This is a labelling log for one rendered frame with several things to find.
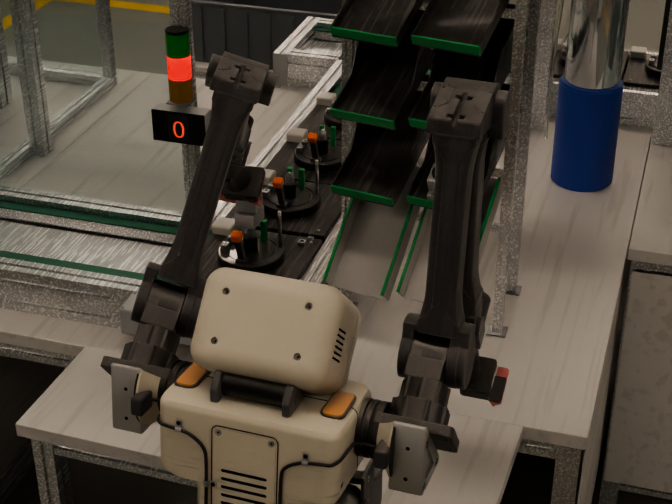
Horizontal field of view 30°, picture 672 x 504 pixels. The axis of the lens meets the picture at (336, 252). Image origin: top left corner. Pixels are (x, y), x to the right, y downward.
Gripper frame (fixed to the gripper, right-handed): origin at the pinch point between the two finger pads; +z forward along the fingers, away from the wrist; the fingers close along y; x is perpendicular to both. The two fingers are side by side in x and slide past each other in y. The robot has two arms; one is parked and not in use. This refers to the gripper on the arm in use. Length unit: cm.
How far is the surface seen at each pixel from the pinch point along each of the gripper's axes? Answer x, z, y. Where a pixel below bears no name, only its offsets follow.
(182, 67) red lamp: -22.4, -13.4, 16.3
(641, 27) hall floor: -291, 355, -54
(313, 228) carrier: -4.5, 20.8, -8.3
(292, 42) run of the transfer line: -94, 86, 33
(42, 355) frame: 36, 9, 40
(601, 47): -65, 34, -63
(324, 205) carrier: -13.4, 27.4, -7.5
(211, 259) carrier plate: 10.3, 9.0, 8.4
